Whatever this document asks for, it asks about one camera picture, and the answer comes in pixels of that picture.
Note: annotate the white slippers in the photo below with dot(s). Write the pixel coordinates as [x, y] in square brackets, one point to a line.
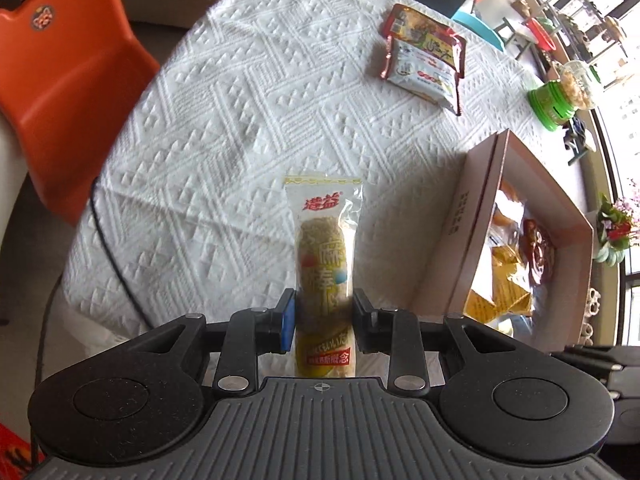
[587, 332]
[593, 301]

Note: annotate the long yellow cracker packet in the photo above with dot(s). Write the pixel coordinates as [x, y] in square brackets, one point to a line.
[322, 260]

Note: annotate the potted flowering plant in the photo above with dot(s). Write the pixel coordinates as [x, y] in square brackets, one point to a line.
[617, 230]

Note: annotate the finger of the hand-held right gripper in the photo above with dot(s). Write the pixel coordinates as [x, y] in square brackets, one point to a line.
[590, 357]

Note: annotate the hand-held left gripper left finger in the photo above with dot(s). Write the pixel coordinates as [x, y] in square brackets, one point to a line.
[286, 325]

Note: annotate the green candy dispenser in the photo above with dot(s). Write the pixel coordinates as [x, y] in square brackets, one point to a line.
[550, 102]

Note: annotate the red plastic stool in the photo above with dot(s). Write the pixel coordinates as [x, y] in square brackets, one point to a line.
[540, 30]

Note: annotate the teal plastic stool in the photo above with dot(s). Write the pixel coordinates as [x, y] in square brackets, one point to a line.
[475, 22]

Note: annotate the orange plastic chair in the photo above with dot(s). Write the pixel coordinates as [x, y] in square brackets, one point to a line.
[60, 85]

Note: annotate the small red snack packet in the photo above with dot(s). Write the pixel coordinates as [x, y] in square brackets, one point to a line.
[537, 250]

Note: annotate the large red snack bag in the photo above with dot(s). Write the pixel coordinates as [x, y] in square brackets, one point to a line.
[415, 25]

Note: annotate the dark small stool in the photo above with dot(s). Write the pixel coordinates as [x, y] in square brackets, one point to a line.
[577, 137]

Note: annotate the silver snack packet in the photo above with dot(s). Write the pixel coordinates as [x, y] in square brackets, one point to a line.
[425, 77]

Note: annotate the red floor mat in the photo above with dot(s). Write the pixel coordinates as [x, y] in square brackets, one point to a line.
[15, 452]

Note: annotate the pink cardboard box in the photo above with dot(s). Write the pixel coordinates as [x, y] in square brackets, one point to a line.
[470, 220]

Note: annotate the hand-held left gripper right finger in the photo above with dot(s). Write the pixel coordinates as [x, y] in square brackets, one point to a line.
[357, 322]

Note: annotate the yellow snack packet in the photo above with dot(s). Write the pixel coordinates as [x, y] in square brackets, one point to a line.
[505, 285]

